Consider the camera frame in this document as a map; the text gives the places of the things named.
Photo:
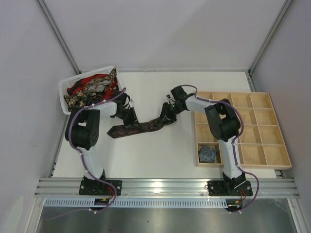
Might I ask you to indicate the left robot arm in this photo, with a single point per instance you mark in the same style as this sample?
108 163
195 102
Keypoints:
82 133

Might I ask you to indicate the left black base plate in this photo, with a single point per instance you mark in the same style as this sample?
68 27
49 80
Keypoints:
95 188

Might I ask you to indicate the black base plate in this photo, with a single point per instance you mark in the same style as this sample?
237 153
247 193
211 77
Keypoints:
95 188
222 188

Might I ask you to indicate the rolled grey tie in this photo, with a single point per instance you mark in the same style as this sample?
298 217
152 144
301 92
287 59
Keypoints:
207 154

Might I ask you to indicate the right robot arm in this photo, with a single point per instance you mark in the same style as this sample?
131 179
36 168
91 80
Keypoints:
225 124

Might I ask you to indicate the white slotted cable duct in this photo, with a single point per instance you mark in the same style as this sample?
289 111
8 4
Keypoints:
136 202

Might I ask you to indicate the red patterned tie in basket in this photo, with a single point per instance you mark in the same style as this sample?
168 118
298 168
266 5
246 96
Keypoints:
82 83

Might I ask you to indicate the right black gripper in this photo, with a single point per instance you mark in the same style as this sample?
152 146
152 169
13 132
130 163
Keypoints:
168 112

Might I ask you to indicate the wooden compartment tray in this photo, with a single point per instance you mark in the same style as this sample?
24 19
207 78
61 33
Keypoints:
261 145

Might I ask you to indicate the left aluminium frame post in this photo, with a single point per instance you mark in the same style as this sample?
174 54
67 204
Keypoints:
57 34

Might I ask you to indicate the right aluminium frame post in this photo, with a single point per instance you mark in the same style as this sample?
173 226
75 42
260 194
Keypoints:
272 32

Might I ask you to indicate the brown floral tie in basket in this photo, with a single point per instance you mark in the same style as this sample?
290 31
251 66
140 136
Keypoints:
77 95

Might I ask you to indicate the aluminium rail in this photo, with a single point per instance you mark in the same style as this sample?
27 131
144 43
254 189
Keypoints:
163 188

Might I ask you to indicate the white plastic basket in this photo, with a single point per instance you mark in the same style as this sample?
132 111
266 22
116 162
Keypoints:
69 82

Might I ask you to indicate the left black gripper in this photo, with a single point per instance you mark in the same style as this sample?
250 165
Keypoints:
130 117

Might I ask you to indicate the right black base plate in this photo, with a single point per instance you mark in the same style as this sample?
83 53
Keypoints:
222 188

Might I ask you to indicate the dark paisley necktie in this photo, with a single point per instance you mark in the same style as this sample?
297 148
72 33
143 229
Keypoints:
154 125

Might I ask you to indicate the aluminium frame post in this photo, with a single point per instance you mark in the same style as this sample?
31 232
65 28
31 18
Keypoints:
272 32
57 34

